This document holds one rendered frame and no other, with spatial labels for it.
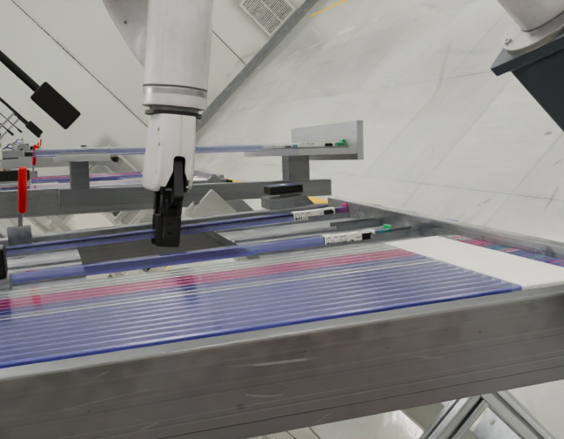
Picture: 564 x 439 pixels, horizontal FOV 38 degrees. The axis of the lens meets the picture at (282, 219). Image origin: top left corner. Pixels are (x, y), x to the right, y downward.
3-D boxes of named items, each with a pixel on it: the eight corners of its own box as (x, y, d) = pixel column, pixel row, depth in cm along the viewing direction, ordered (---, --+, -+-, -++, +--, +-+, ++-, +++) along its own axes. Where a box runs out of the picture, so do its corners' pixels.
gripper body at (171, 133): (138, 104, 110) (132, 187, 111) (153, 100, 101) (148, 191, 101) (192, 110, 113) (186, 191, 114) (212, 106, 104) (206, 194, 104)
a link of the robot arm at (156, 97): (137, 88, 110) (135, 111, 110) (150, 83, 101) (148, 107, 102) (197, 94, 113) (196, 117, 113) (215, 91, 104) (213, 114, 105)
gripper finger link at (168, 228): (157, 194, 106) (154, 246, 107) (163, 195, 103) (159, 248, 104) (181, 196, 107) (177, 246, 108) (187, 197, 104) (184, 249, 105)
